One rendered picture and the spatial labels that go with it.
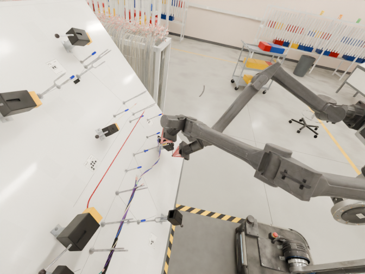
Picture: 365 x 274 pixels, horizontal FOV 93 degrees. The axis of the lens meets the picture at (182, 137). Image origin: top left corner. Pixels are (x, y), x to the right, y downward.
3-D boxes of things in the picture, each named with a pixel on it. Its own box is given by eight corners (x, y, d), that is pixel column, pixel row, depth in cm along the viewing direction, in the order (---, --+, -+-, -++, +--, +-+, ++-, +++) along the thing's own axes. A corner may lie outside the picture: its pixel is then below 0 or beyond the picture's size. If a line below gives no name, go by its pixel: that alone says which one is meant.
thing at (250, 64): (259, 86, 485) (279, 44, 415) (265, 95, 448) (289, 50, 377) (225, 81, 474) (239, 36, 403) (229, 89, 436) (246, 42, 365)
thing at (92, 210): (80, 214, 46) (87, 213, 45) (86, 207, 48) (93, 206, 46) (90, 225, 47) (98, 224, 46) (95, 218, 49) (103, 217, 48)
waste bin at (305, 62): (307, 78, 614) (319, 60, 573) (295, 76, 609) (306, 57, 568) (300, 73, 648) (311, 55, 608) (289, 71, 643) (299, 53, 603)
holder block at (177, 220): (170, 232, 87) (187, 230, 83) (156, 220, 81) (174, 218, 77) (172, 223, 91) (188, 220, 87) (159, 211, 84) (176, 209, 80)
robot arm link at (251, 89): (271, 79, 80) (262, 81, 91) (261, 71, 80) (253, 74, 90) (210, 149, 90) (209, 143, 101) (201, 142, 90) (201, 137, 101)
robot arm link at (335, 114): (274, 54, 78) (265, 58, 88) (253, 81, 81) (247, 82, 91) (350, 112, 81) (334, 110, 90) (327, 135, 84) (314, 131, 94)
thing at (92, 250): (95, 248, 53) (129, 247, 48) (92, 255, 52) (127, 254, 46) (90, 246, 52) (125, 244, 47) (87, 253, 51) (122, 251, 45)
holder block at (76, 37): (41, 38, 58) (56, 23, 54) (69, 41, 68) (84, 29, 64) (49, 51, 59) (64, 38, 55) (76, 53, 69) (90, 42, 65)
